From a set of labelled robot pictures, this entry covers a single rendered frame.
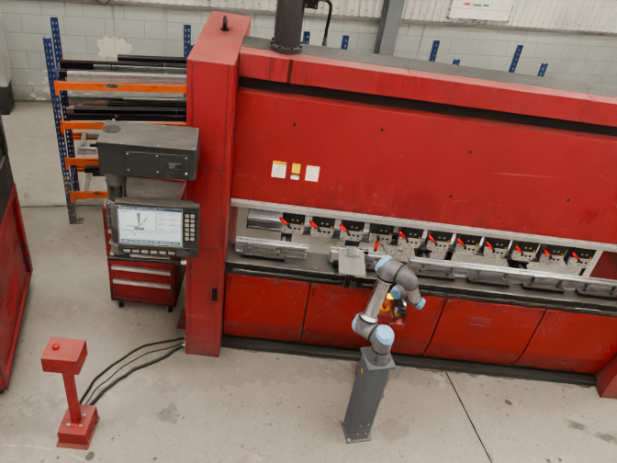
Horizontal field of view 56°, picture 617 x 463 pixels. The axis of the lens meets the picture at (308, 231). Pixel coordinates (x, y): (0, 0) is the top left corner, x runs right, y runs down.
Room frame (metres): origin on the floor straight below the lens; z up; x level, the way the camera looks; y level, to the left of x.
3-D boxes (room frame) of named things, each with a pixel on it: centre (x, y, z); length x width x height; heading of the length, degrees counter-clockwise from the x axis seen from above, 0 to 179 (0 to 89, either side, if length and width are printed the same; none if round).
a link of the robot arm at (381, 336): (2.46, -0.54, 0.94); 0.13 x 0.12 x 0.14; 56
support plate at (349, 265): (3.05, -0.32, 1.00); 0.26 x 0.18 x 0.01; 4
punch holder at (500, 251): (3.27, -1.28, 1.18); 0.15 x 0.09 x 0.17; 94
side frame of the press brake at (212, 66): (3.31, 0.67, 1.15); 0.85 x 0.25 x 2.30; 4
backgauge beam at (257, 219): (3.53, -0.69, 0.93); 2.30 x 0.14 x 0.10; 94
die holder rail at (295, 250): (3.16, 0.24, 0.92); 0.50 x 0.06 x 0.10; 94
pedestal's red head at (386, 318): (2.91, -0.64, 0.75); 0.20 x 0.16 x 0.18; 96
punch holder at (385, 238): (3.21, -0.49, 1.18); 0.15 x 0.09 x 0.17; 94
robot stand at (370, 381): (2.45, -0.55, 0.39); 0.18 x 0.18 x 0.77; 18
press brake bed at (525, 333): (3.21, -0.96, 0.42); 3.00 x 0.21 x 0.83; 94
